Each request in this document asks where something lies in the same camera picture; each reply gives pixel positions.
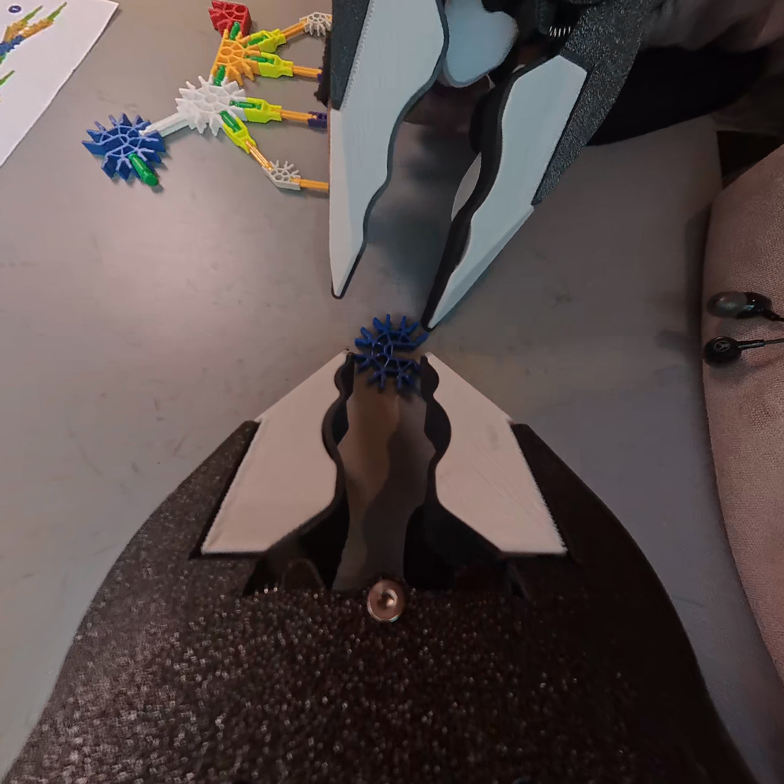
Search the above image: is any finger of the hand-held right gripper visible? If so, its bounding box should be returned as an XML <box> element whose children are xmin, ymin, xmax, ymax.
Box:
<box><xmin>420</xmin><ymin>57</ymin><xmax>590</xmax><ymax>333</ymax></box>
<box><xmin>327</xmin><ymin>0</ymin><xmax>453</xmax><ymax>300</ymax></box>

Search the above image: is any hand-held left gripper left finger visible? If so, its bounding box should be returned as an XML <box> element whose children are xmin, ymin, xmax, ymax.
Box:
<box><xmin>201</xmin><ymin>350</ymin><xmax>357</xmax><ymax>590</ymax></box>

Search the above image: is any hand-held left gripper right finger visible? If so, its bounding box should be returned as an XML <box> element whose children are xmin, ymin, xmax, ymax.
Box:
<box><xmin>406</xmin><ymin>352</ymin><xmax>567</xmax><ymax>588</ymax></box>

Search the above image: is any blue snowflake connector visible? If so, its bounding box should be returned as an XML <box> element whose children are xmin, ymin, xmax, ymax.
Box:
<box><xmin>82</xmin><ymin>113</ymin><xmax>168</xmax><ymax>182</ymax></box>
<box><xmin>353</xmin><ymin>314</ymin><xmax>430</xmax><ymax>393</ymax></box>

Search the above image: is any multicoloured construction toy model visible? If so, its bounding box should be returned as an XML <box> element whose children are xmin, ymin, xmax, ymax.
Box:
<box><xmin>143</xmin><ymin>0</ymin><xmax>335</xmax><ymax>192</ymax></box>

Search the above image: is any person's right forearm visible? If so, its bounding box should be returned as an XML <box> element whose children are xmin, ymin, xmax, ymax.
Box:
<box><xmin>640</xmin><ymin>0</ymin><xmax>784</xmax><ymax>56</ymax></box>

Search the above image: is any grey desk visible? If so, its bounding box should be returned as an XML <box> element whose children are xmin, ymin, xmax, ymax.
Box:
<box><xmin>0</xmin><ymin>0</ymin><xmax>784</xmax><ymax>784</ymax></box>

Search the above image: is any person's beige jacket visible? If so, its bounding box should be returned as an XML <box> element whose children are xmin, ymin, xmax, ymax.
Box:
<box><xmin>700</xmin><ymin>140</ymin><xmax>784</xmax><ymax>676</ymax></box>

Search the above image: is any white instruction sheet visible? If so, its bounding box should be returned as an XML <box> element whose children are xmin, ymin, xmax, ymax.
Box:
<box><xmin>0</xmin><ymin>0</ymin><xmax>119</xmax><ymax>168</ymax></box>

